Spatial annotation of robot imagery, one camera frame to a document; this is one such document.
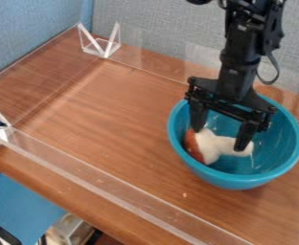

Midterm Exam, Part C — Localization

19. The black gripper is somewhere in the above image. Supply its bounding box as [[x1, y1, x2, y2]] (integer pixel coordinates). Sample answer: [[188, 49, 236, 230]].
[[184, 77, 278, 152]]

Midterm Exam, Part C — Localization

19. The brown and white toy mushroom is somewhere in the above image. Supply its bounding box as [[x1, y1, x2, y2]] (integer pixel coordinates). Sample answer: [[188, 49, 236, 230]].
[[184, 128, 254, 166]]

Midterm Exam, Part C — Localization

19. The blue plastic bowl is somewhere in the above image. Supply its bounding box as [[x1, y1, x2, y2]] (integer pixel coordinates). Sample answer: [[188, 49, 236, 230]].
[[167, 96, 299, 190]]

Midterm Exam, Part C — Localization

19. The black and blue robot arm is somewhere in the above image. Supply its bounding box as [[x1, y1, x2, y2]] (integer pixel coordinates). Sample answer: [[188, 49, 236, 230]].
[[185, 0, 284, 151]]

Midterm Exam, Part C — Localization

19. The clear acrylic table barrier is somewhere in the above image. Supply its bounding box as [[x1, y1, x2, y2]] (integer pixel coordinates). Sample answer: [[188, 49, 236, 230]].
[[0, 22, 299, 245]]

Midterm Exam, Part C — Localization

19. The clear acrylic corner bracket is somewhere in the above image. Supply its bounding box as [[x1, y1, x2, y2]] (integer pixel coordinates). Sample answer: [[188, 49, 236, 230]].
[[76, 23, 121, 58]]

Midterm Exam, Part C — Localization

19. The grey metal frame piece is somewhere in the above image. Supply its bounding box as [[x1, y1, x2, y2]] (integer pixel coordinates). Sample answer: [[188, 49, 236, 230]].
[[45, 213, 94, 245]]

